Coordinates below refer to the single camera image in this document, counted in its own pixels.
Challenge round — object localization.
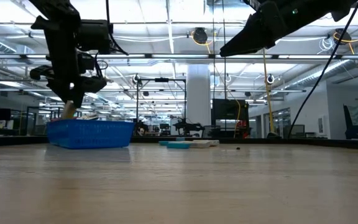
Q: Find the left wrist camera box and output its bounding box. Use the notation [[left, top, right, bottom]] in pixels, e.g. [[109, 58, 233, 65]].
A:
[[78, 19, 112, 54]]

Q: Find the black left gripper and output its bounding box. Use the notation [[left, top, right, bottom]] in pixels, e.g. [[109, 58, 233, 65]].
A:
[[29, 14, 108, 109]]

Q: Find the black ceiling cable reel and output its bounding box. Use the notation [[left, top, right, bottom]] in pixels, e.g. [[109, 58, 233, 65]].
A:
[[191, 27, 209, 45], [333, 27, 353, 45]]

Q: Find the long black power cable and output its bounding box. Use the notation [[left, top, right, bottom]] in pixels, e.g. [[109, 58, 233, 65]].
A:
[[222, 0, 227, 131]]

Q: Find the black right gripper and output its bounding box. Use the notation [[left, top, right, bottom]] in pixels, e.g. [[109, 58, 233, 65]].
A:
[[219, 0, 295, 58]]

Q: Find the white building column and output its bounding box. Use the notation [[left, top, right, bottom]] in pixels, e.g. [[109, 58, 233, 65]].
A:
[[186, 63, 212, 129]]

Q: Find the long yellow power cable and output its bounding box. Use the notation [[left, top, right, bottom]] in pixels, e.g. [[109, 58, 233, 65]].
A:
[[261, 48, 280, 139]]

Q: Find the black metal table frame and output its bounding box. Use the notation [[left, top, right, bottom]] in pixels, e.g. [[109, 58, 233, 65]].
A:
[[0, 134, 358, 152]]

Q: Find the white object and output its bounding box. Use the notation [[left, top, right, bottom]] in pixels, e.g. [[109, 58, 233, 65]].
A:
[[188, 139, 213, 149]]

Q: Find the silver ventilation duct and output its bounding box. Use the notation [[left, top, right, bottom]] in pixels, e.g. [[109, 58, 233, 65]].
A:
[[286, 58, 352, 90]]

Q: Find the blue plastic basket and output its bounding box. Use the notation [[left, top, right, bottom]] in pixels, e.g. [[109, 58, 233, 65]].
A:
[[46, 119, 135, 150]]

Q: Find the thin black hanging cable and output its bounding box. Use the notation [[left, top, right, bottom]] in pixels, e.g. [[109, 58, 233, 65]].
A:
[[211, 0, 216, 100]]

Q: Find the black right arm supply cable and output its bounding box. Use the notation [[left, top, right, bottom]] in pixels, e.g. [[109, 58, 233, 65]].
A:
[[287, 0, 358, 139]]

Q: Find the yellow cable at cabinet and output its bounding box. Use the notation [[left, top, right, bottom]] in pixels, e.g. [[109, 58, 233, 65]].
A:
[[228, 93, 242, 139]]

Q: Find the black open frame stand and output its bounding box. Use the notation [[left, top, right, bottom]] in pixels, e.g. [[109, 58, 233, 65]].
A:
[[25, 106, 62, 136]]

